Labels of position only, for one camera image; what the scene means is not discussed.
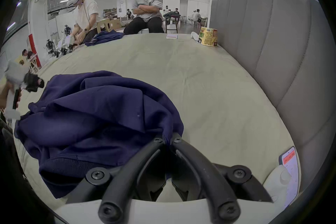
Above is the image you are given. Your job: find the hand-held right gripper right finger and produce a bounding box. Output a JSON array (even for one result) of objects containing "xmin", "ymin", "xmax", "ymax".
[{"xmin": 170, "ymin": 136, "xmax": 274, "ymax": 224}]

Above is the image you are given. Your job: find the yellow paper cup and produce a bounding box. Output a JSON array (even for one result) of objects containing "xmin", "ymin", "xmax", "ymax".
[{"xmin": 197, "ymin": 27, "xmax": 218, "ymax": 48}]

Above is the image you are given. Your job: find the cardboard carton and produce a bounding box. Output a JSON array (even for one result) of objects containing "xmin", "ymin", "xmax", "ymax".
[{"xmin": 97, "ymin": 17, "xmax": 122, "ymax": 32}]

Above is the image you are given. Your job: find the dark blue shirt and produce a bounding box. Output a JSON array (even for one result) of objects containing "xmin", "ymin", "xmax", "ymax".
[
  {"xmin": 14, "ymin": 70, "xmax": 185, "ymax": 199},
  {"xmin": 85, "ymin": 30, "xmax": 124, "ymax": 47}
]

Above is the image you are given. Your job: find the bed with beige sheet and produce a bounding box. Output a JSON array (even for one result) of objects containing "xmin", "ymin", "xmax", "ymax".
[{"xmin": 13, "ymin": 32, "xmax": 302, "ymax": 211}]

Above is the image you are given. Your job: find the phone with white case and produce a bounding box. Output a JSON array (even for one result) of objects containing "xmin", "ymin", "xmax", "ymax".
[{"xmin": 278, "ymin": 146, "xmax": 300, "ymax": 206}]

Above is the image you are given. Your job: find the group of people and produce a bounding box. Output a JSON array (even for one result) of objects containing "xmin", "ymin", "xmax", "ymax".
[{"xmin": 162, "ymin": 7, "xmax": 203, "ymax": 26}]

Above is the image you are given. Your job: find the person's left hand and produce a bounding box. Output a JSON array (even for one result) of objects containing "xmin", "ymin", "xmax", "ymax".
[{"xmin": 0, "ymin": 83, "xmax": 22, "ymax": 111}]

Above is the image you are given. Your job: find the white hand controller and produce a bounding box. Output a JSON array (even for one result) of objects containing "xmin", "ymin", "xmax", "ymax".
[{"xmin": 263, "ymin": 165, "xmax": 292, "ymax": 210}]

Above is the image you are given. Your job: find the grey padded headboard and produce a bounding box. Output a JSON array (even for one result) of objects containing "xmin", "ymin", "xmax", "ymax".
[{"xmin": 209, "ymin": 0, "xmax": 332, "ymax": 194}]

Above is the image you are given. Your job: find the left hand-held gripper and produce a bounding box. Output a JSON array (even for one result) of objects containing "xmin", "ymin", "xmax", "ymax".
[{"xmin": 4, "ymin": 60, "xmax": 45, "ymax": 120}]

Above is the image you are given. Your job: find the dark table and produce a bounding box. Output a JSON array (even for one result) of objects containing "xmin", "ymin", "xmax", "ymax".
[{"xmin": 163, "ymin": 12, "xmax": 182, "ymax": 34}]

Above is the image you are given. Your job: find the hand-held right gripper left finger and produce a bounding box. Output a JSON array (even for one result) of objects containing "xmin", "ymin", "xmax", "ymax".
[{"xmin": 66, "ymin": 138, "xmax": 169, "ymax": 224}]

